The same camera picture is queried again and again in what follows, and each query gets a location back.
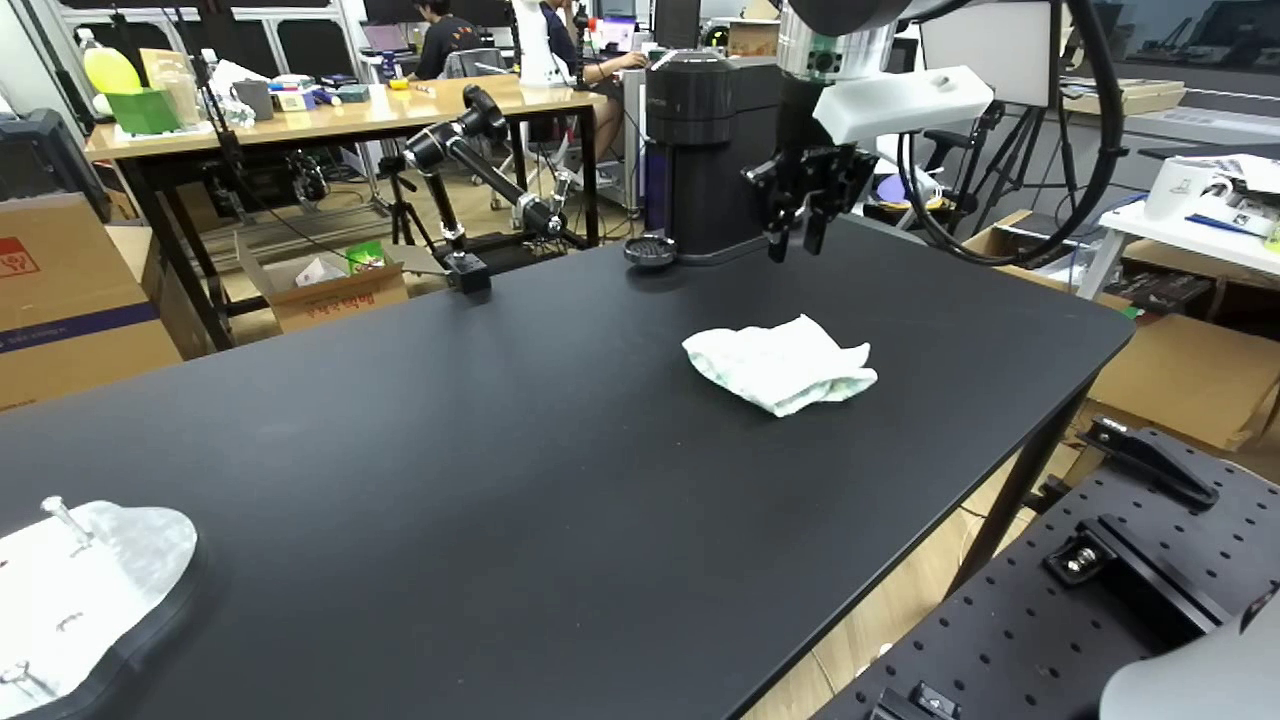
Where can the camera on tripod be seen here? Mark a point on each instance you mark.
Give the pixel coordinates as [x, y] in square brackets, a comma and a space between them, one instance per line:
[400, 205]

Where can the white side table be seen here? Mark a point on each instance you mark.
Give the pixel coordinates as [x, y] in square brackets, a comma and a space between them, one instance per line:
[1180, 235]

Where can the person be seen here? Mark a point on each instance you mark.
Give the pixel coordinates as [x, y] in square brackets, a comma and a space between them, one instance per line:
[600, 70]
[445, 40]

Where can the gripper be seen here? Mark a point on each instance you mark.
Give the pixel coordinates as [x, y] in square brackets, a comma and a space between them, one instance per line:
[815, 170]

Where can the yellow round object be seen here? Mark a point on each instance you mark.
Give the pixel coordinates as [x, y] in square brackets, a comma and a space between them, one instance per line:
[110, 70]

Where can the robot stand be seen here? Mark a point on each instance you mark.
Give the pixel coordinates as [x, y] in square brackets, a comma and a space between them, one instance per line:
[1040, 640]

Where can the black clamp lever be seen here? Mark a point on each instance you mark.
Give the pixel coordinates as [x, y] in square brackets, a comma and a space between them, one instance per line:
[1150, 460]

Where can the white crumpled cloth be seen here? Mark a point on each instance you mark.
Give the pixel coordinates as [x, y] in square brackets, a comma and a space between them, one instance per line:
[785, 365]

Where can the camera on mount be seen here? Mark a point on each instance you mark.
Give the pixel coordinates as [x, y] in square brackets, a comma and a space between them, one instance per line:
[470, 150]

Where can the flat cardboard sheet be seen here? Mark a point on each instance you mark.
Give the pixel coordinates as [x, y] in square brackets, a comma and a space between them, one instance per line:
[1185, 380]

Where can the wooden table with black legs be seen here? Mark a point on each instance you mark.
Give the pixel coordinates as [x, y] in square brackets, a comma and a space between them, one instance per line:
[380, 115]

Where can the green box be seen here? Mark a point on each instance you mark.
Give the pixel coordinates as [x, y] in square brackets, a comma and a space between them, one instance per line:
[145, 112]

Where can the black coffee machine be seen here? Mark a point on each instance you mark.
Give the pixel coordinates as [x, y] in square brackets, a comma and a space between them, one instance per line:
[705, 160]

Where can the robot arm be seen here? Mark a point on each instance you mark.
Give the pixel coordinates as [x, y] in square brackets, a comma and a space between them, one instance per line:
[900, 105]

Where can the open cardboard box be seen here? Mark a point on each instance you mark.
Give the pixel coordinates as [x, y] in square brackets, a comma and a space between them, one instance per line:
[330, 290]

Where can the silver metal plate with pegs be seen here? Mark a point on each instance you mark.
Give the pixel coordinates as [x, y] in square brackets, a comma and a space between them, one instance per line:
[80, 590]

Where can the large closed cardboard box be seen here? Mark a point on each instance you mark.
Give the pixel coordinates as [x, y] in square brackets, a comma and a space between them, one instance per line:
[70, 300]

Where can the white box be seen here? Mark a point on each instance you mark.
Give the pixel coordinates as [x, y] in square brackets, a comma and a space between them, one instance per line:
[1185, 188]

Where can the black mounting rail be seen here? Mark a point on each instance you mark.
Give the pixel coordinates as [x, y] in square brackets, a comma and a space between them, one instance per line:
[1130, 575]

